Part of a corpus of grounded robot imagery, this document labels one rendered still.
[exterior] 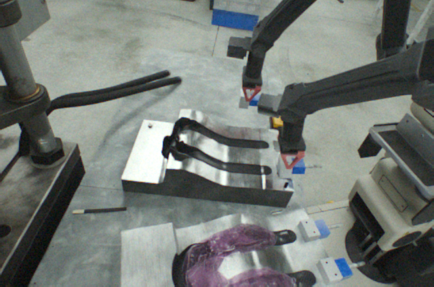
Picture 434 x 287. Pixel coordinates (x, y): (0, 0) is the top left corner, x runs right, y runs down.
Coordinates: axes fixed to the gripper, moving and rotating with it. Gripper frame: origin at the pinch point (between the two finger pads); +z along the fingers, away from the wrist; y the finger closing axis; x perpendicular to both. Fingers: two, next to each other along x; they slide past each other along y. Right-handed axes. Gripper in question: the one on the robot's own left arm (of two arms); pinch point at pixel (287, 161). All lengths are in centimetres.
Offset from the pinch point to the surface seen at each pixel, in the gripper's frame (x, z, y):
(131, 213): -44.8, 9.2, 12.6
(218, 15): -36, 32, -317
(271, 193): -4.9, 7.1, 6.5
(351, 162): 77, 92, -105
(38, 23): -81, -32, -30
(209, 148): -23.6, -1.1, -4.3
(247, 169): -12.0, 3.9, -0.1
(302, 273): 0.9, 12.6, 27.2
